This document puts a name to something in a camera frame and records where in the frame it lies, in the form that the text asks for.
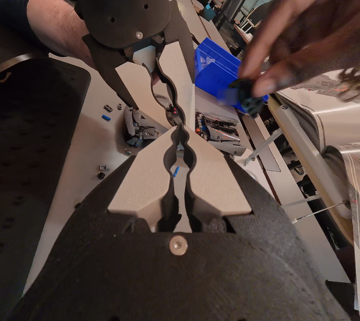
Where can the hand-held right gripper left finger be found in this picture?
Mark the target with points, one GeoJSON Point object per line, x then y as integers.
{"type": "Point", "coordinates": [140, 186]}

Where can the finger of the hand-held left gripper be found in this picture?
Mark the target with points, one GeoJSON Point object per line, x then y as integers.
{"type": "Point", "coordinates": [135, 82]}
{"type": "Point", "coordinates": [182, 73]}

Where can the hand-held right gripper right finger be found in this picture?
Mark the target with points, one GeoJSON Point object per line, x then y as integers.
{"type": "Point", "coordinates": [219, 186]}

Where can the grey lego car model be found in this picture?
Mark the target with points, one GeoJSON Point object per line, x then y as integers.
{"type": "Point", "coordinates": [219, 132]}

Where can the thick lego instruction booklet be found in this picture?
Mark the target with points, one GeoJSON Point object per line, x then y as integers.
{"type": "Point", "coordinates": [332, 113]}

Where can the person's left forearm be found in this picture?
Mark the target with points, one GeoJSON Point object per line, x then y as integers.
{"type": "Point", "coordinates": [56, 23]}

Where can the scattered loose lego pieces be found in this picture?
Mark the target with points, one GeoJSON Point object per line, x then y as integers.
{"type": "Point", "coordinates": [108, 107]}

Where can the blue plastic bin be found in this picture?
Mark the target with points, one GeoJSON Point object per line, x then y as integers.
{"type": "Point", "coordinates": [213, 73]}

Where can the teal box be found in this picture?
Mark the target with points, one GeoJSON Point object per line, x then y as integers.
{"type": "Point", "coordinates": [208, 13]}

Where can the small black brick piece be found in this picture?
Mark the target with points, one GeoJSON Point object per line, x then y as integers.
{"type": "Point", "coordinates": [247, 98]}

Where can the white booklet stand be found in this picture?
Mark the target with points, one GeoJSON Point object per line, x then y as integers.
{"type": "Point", "coordinates": [298, 141]}

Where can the black perforated mat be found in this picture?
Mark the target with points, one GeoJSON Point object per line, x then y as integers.
{"type": "Point", "coordinates": [28, 143]}

